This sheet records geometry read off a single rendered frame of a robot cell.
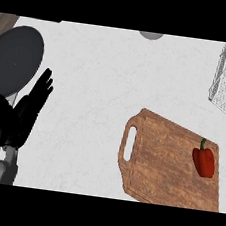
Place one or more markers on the grey round object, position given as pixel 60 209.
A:
pixel 151 35

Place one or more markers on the brown wooden cutting board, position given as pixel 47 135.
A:
pixel 171 159

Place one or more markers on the dark grey round plate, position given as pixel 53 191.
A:
pixel 14 60

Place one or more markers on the red bell pepper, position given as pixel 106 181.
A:
pixel 204 160

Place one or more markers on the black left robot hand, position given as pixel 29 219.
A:
pixel 24 113

